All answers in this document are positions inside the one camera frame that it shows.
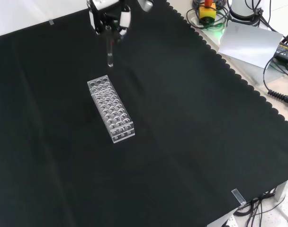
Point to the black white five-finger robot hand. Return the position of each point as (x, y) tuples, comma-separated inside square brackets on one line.
[(103, 13)]

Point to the clear glass test tube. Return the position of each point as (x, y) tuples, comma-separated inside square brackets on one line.
[(110, 56)]

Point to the clear acrylic test tube rack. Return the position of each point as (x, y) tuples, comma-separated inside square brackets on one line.
[(113, 113)]

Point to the grey tape piece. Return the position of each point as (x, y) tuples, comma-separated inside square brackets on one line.
[(51, 22)]

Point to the yellow emergency stop button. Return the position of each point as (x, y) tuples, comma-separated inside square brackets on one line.
[(207, 13)]

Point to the black bench cloth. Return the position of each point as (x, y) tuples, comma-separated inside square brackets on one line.
[(182, 123)]

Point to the pale grey board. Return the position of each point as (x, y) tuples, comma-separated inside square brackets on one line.
[(248, 43)]

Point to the black power supply box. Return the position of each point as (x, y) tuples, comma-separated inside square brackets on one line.
[(286, 51)]

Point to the clear tape strip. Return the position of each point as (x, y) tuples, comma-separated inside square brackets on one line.
[(238, 196)]

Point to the white table leg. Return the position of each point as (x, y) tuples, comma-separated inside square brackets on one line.
[(282, 192)]

